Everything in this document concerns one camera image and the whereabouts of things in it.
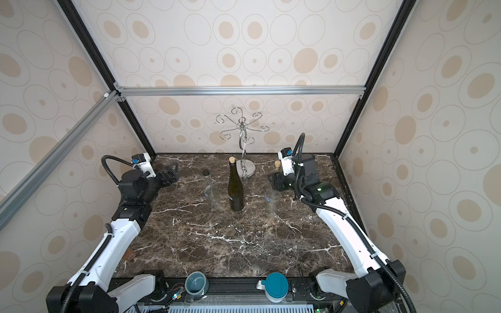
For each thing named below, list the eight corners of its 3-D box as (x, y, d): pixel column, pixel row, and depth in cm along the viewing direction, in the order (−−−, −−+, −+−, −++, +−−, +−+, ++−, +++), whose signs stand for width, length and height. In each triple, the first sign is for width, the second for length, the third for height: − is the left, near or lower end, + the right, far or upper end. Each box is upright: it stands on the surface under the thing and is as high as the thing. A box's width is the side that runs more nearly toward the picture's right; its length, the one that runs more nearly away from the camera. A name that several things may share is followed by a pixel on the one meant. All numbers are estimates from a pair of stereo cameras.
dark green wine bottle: (229, 208, 99) (220, 165, 74) (237, 199, 102) (232, 156, 77) (237, 214, 97) (230, 172, 71) (245, 205, 100) (242, 162, 75)
